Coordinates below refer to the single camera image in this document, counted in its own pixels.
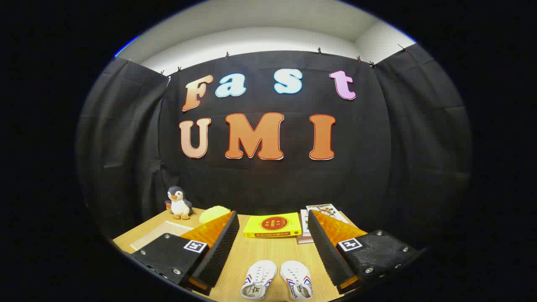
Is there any beige fabric storage box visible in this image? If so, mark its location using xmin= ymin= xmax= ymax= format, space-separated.
xmin=112 ymin=208 xmax=206 ymax=254

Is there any plain white book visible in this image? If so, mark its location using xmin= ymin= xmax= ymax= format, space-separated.
xmin=300 ymin=209 xmax=313 ymax=236

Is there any yellow book with red label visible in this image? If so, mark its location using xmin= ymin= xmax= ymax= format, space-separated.
xmin=242 ymin=212 xmax=302 ymax=239

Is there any yellow bun-shaped plush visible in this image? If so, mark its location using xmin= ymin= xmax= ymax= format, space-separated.
xmin=199 ymin=206 xmax=231 ymax=224

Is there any penguin plush toy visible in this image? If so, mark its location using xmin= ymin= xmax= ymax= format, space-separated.
xmin=165 ymin=186 xmax=193 ymax=220

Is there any white book with illustrated cover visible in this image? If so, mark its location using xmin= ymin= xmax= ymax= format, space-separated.
xmin=305 ymin=204 xmax=349 ymax=222

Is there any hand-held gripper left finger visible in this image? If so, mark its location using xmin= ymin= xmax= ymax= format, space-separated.
xmin=130 ymin=211 xmax=240 ymax=294

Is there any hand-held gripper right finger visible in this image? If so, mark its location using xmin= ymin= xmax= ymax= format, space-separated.
xmin=308 ymin=210 xmax=424 ymax=294

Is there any white shoe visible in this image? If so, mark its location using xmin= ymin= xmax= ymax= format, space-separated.
xmin=240 ymin=260 xmax=277 ymax=301
xmin=280 ymin=260 xmax=314 ymax=301

